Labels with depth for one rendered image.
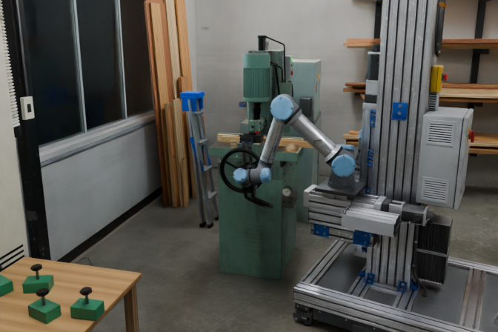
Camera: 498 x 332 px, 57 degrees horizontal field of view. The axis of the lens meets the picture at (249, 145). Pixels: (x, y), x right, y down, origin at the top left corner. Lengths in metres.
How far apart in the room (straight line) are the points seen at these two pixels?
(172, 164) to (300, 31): 2.11
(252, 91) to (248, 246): 1.05
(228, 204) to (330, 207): 0.83
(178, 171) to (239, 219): 1.44
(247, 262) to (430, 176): 1.40
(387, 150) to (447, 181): 0.33
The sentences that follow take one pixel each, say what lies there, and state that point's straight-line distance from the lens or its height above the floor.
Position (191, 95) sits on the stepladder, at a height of 1.14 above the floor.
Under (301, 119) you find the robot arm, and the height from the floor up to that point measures 1.21.
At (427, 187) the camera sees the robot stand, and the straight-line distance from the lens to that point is 2.54.
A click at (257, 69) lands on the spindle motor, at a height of 1.41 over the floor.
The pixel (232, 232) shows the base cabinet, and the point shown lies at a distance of 3.18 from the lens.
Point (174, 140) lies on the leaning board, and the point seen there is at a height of 0.66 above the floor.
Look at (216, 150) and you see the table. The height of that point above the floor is 0.88.
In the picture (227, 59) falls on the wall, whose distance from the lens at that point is 5.50.
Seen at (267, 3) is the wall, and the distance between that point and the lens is 5.39.
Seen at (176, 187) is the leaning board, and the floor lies 0.21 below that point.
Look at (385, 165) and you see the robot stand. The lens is 2.60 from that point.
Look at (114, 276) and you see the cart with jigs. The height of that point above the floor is 0.53.
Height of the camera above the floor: 1.61
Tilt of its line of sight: 13 degrees down
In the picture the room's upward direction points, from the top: straight up
